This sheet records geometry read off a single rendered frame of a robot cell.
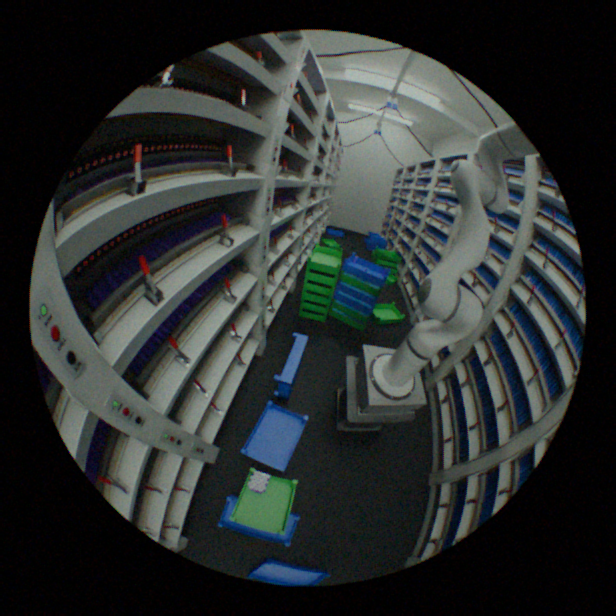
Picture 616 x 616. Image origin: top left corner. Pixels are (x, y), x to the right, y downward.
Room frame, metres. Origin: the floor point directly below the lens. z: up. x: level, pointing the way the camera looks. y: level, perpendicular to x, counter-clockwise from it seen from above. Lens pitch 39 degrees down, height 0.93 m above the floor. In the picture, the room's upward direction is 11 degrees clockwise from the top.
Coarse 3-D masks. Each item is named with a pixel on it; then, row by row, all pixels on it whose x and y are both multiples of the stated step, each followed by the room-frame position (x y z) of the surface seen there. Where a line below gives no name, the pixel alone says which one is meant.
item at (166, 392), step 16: (240, 256) 0.62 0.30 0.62; (240, 272) 0.60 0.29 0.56; (256, 272) 0.62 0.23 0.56; (224, 288) 0.48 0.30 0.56; (240, 288) 0.52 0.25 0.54; (208, 304) 0.38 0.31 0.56; (224, 304) 0.41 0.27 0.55; (208, 320) 0.33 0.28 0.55; (224, 320) 0.36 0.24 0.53; (192, 336) 0.25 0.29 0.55; (208, 336) 0.28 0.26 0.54; (192, 352) 0.21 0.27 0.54; (128, 368) 0.06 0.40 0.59; (160, 368) 0.12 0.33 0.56; (176, 368) 0.14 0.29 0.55; (192, 368) 0.18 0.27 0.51; (128, 384) 0.02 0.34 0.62; (160, 384) 0.08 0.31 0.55; (176, 384) 0.11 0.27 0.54; (144, 400) 0.02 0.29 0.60; (160, 400) 0.05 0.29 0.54
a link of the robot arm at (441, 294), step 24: (456, 168) 0.46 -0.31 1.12; (456, 192) 0.48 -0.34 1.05; (480, 192) 0.43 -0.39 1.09; (480, 216) 0.39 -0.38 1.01; (456, 240) 0.44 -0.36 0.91; (480, 240) 0.37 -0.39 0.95; (456, 264) 0.37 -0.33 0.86; (432, 288) 0.36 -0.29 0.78; (456, 288) 0.35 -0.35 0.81; (432, 312) 0.33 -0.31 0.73
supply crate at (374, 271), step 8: (352, 256) 1.29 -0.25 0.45; (344, 264) 1.13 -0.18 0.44; (352, 264) 1.25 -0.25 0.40; (360, 264) 1.28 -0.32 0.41; (368, 264) 1.25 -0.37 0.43; (352, 272) 1.10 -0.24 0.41; (360, 272) 1.08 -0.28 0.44; (368, 272) 1.18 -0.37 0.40; (376, 272) 1.22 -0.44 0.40; (368, 280) 1.05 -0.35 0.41; (376, 280) 1.03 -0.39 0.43; (384, 280) 1.01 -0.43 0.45
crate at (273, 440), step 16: (272, 416) 0.27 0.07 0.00; (288, 416) 0.29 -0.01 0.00; (304, 416) 0.28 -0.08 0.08; (256, 432) 0.16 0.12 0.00; (272, 432) 0.18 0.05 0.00; (288, 432) 0.20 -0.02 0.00; (256, 448) 0.08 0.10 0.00; (272, 448) 0.10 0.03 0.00; (288, 448) 0.11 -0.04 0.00; (272, 464) 0.01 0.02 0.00
